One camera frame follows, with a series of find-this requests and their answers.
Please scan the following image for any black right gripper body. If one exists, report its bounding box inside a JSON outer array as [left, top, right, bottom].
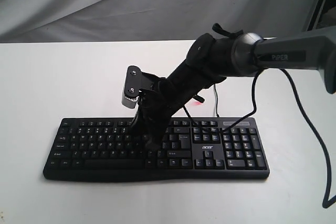
[[139, 76, 183, 132]]

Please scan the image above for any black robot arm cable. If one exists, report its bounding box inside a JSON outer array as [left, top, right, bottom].
[[182, 68, 336, 209]]

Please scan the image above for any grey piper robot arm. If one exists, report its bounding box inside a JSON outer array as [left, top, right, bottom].
[[122, 24, 335, 150]]

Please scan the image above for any red mark sticker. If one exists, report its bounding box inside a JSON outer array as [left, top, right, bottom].
[[193, 101, 203, 106]]

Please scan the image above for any black keyboard cable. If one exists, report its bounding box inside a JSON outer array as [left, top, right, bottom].
[[213, 83, 222, 118]]

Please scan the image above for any grey backdrop cloth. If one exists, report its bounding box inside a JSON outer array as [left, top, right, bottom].
[[1, 0, 313, 43]]

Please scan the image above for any black acer keyboard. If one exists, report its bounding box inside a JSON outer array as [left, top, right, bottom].
[[43, 118, 270, 182]]

